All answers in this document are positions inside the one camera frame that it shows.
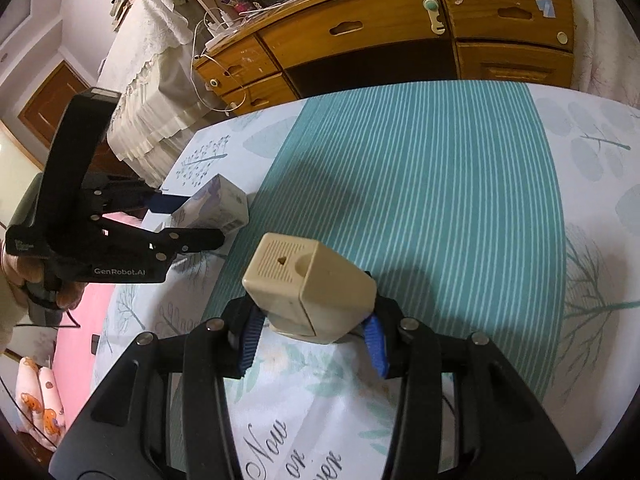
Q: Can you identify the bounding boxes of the white power strip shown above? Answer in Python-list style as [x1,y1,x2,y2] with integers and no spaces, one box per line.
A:
[205,15,236,43]

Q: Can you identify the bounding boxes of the white and purple small box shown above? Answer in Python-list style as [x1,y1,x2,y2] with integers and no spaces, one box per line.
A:
[160,174,250,235]

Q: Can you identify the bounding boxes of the pale green drawer lock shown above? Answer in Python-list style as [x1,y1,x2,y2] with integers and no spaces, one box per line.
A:
[422,0,448,36]

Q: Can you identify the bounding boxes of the beige plastic block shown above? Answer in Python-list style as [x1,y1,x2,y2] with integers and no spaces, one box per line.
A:
[242,232,378,346]

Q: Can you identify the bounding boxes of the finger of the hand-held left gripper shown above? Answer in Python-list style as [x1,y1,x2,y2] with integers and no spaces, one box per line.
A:
[82,172,185,217]
[97,212,227,264]

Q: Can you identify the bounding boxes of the pale blue tree-print tablecloth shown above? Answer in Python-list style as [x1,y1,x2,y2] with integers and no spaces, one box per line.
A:
[97,82,640,480]

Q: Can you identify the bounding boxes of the cream leaf-print curtain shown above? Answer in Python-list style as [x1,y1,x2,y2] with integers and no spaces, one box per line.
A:
[570,0,640,106]

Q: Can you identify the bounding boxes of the wooden desk with drawers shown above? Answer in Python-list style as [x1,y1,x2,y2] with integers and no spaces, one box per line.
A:
[192,0,576,118]

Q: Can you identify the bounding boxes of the white charging cable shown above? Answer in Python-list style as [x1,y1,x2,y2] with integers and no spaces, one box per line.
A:
[189,7,248,116]

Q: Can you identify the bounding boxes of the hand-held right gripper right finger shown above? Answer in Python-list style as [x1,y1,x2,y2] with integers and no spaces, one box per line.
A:
[362,292,578,480]

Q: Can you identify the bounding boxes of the brown wooden door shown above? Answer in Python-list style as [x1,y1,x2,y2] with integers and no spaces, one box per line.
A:
[17,60,96,146]

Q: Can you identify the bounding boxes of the person's left forearm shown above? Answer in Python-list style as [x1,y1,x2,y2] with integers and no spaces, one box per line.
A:
[0,275,31,351]

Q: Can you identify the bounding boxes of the pink cartoon-print pillow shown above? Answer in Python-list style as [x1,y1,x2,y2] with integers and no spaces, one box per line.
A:
[15,357,66,453]

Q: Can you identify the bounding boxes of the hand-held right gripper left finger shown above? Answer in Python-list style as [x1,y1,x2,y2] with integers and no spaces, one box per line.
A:
[47,297,266,480]

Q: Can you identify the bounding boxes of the pink fleece blanket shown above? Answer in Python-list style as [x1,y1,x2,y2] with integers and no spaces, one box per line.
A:
[47,212,168,396]

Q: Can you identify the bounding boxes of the white round floral placemat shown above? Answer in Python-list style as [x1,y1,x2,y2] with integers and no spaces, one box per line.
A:
[165,330,451,480]

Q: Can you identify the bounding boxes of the person's left hand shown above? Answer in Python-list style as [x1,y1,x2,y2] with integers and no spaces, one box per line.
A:
[0,240,87,312]

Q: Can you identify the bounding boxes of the cream lace cover cloth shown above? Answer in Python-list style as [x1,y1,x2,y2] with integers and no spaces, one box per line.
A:
[102,0,236,186]

